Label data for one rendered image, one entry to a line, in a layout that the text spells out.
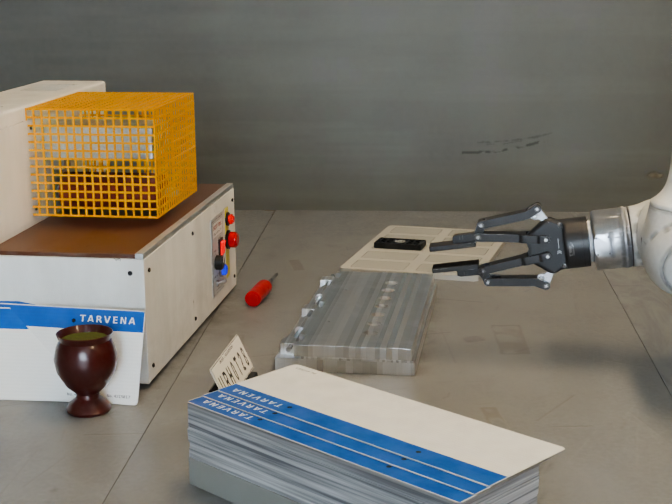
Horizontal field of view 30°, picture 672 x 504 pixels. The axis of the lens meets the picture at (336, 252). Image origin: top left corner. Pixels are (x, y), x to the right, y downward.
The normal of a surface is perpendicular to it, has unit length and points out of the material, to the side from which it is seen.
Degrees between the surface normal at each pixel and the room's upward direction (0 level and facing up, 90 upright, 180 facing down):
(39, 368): 63
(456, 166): 90
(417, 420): 0
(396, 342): 0
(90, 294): 90
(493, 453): 0
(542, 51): 90
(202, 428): 90
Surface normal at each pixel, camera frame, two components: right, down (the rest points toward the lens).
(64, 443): -0.01, -0.97
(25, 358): -0.11, -0.23
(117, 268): -0.15, 0.23
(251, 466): -0.70, 0.18
